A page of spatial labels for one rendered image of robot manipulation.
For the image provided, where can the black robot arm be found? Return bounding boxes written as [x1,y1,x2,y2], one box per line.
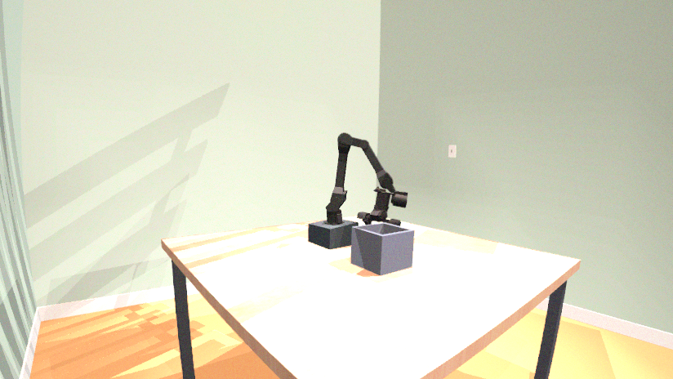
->
[324,132,408,225]

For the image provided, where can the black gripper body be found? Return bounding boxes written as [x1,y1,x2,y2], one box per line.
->
[357,203,401,227]

